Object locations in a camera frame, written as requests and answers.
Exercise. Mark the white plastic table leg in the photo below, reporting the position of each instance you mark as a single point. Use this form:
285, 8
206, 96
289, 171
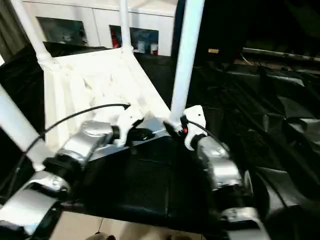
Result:
17, 125
187, 55
30, 30
125, 25

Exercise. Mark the white plastic table top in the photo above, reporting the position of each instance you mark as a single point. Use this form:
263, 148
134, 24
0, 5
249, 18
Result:
95, 80

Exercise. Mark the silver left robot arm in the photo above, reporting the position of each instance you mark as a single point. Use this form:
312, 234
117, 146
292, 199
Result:
85, 142

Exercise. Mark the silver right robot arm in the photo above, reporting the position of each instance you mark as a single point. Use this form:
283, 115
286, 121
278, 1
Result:
217, 160

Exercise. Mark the black mat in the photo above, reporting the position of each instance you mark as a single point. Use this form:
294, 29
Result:
150, 185

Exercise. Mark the small gold tag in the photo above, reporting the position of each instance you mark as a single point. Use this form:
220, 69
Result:
213, 50

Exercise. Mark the grey left robot foot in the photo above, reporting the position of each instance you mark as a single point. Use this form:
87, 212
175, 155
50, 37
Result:
103, 236

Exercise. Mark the black metal bar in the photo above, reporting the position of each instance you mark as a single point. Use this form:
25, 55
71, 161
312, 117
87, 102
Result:
282, 54

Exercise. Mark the white cabinet with glass doors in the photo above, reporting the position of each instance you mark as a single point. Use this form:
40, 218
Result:
100, 17

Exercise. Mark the grey curtain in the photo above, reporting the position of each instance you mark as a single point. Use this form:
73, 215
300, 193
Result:
7, 25

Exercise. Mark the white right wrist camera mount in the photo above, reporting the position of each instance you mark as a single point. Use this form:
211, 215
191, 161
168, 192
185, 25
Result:
195, 117

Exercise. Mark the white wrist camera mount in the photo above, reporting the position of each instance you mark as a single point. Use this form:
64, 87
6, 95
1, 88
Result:
195, 117
127, 120

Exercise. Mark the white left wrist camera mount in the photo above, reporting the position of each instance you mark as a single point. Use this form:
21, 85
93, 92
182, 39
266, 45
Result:
127, 120

